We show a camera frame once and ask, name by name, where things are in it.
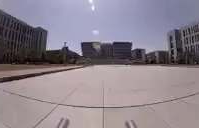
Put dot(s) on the tall pole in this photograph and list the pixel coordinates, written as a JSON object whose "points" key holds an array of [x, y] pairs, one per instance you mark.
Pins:
{"points": [[64, 53]]}

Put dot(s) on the grey grid-windowed building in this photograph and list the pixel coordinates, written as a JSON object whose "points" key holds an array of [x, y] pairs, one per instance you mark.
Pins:
{"points": [[10, 36]]}

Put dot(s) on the clump of dark trees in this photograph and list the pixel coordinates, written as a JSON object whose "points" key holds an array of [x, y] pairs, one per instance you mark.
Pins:
{"points": [[57, 56]]}

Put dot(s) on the pale pink raised paving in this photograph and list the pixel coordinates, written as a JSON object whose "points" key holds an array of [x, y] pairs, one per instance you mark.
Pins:
{"points": [[13, 73]]}

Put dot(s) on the dry brown grass patch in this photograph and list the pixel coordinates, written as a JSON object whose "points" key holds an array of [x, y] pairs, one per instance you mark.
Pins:
{"points": [[13, 67]]}

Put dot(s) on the white banded building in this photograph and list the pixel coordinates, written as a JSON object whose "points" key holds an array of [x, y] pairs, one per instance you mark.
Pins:
{"points": [[197, 36]]}

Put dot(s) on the dark glass building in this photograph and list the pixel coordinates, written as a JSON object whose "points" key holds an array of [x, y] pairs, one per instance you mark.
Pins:
{"points": [[107, 50]]}

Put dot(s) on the small grey building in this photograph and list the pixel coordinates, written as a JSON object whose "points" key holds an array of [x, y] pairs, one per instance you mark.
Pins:
{"points": [[139, 54]]}

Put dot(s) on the robot's own part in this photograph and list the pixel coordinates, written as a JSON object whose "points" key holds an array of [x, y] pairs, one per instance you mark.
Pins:
{"points": [[63, 122], [130, 124]]}

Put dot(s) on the pale concrete slab plaza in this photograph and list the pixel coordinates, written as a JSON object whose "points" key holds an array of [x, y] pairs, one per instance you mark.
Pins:
{"points": [[120, 83]]}

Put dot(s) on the dark kerb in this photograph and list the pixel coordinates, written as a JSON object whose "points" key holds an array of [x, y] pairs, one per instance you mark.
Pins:
{"points": [[20, 77]]}

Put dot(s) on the low pale building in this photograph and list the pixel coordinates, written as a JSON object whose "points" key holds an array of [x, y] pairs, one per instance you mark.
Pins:
{"points": [[158, 56]]}

